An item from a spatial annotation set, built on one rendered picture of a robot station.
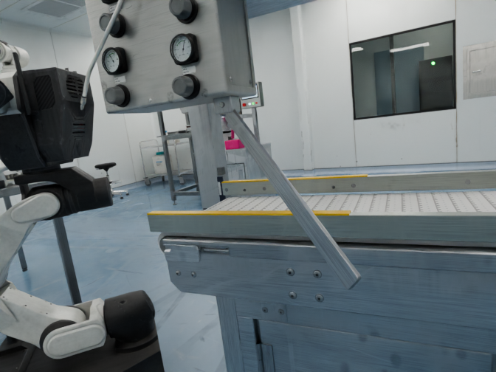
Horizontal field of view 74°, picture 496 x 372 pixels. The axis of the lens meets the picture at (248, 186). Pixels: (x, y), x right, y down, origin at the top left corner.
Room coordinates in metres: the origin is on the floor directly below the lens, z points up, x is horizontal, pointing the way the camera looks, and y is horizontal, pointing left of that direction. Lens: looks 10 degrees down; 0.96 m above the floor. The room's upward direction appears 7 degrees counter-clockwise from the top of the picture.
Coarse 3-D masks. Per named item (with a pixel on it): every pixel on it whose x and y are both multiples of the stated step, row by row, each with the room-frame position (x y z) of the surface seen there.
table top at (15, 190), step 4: (28, 184) 1.56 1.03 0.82; (32, 184) 1.54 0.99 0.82; (36, 184) 1.54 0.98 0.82; (40, 184) 1.55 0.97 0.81; (44, 184) 1.57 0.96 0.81; (48, 184) 1.58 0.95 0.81; (4, 188) 1.49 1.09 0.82; (8, 188) 1.47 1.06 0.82; (12, 188) 1.48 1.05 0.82; (16, 188) 1.49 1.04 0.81; (0, 192) 1.45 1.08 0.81; (4, 192) 1.46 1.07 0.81; (8, 192) 1.47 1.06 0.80; (12, 192) 1.48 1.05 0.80; (16, 192) 1.49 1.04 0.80; (20, 192) 1.50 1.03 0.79; (0, 196) 1.44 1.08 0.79; (4, 196) 1.46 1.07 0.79
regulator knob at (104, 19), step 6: (114, 6) 0.51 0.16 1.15; (102, 18) 0.50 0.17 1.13; (108, 18) 0.49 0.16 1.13; (120, 18) 0.51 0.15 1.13; (102, 24) 0.50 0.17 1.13; (114, 24) 0.50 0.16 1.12; (120, 24) 0.51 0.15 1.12; (114, 30) 0.50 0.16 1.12; (120, 30) 0.51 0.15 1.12; (114, 36) 0.52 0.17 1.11; (120, 36) 0.51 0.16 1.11
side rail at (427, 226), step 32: (160, 224) 0.55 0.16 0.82; (192, 224) 0.52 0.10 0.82; (224, 224) 0.50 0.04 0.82; (256, 224) 0.47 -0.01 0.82; (288, 224) 0.45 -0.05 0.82; (352, 224) 0.41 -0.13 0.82; (384, 224) 0.40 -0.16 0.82; (416, 224) 0.38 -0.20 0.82; (448, 224) 0.37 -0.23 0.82; (480, 224) 0.35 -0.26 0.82
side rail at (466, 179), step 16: (368, 176) 0.66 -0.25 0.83; (384, 176) 0.65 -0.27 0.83; (400, 176) 0.63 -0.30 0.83; (416, 176) 0.62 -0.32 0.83; (432, 176) 0.61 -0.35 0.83; (448, 176) 0.60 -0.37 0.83; (464, 176) 0.59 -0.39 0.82; (480, 176) 0.58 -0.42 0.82; (224, 192) 0.80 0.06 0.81; (240, 192) 0.78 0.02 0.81; (256, 192) 0.77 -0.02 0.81; (272, 192) 0.75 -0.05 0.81; (304, 192) 0.72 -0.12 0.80; (320, 192) 0.70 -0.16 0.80; (336, 192) 0.69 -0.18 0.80
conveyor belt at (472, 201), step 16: (448, 192) 0.60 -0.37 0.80; (464, 192) 0.58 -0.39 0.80; (480, 192) 0.57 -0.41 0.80; (208, 208) 0.70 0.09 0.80; (224, 208) 0.68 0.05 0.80; (240, 208) 0.67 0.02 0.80; (256, 208) 0.65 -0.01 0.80; (272, 208) 0.64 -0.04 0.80; (288, 208) 0.62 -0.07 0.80; (320, 208) 0.59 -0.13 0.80; (336, 208) 0.58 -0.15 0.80; (352, 208) 0.57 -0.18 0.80; (368, 208) 0.55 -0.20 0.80; (384, 208) 0.54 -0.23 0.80; (400, 208) 0.53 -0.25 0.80; (416, 208) 0.52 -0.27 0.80; (432, 208) 0.51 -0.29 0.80; (448, 208) 0.50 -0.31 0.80; (464, 208) 0.49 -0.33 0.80; (480, 208) 0.48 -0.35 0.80; (304, 240) 0.46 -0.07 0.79; (336, 240) 0.44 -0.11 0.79; (352, 240) 0.43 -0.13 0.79; (368, 240) 0.42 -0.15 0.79; (384, 240) 0.41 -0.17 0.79; (400, 240) 0.40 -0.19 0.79; (416, 240) 0.40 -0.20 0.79
